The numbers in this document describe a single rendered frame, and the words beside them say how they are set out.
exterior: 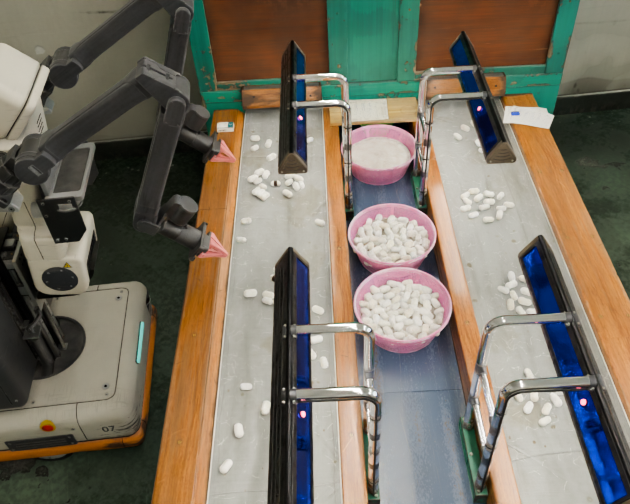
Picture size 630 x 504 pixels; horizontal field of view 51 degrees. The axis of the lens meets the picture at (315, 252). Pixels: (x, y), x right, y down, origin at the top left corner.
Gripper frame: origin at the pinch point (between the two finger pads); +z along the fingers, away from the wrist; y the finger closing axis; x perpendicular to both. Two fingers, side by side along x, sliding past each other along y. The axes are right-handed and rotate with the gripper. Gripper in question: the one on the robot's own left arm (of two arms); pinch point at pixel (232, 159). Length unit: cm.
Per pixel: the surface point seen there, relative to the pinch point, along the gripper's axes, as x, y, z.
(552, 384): -65, -107, 36
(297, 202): -4.0, -9.1, 23.1
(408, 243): -26, -31, 49
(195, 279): 12.7, -44.0, -1.0
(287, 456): -34, -119, 0
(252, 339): 4, -65, 14
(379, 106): -27, 39, 44
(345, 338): -14, -68, 31
